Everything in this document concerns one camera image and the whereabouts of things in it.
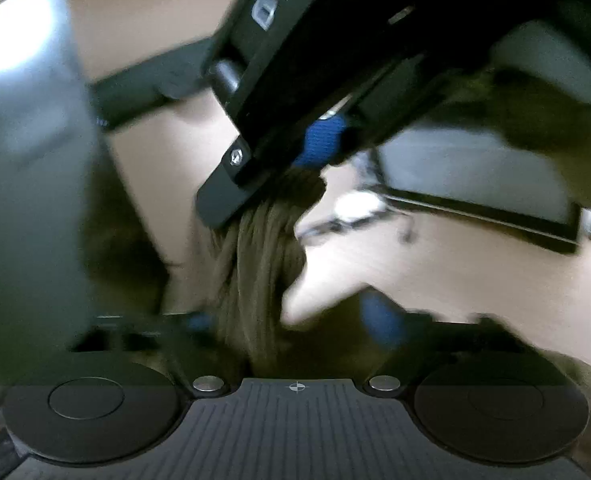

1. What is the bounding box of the brown polka dot sweater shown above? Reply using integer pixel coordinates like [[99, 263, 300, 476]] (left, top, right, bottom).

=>
[[74, 66, 591, 476]]

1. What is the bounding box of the white computer tower case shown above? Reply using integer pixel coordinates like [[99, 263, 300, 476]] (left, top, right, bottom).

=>
[[371, 23, 591, 254]]

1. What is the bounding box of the black power strip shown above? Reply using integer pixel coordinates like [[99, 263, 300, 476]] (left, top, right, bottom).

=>
[[90, 37, 213, 132]]

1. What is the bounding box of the black computer monitor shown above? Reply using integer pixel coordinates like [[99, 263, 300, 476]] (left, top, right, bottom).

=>
[[0, 0, 172, 386]]

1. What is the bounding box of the white cable connector bundle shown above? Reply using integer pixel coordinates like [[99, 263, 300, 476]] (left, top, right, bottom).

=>
[[295, 190, 417, 246]]

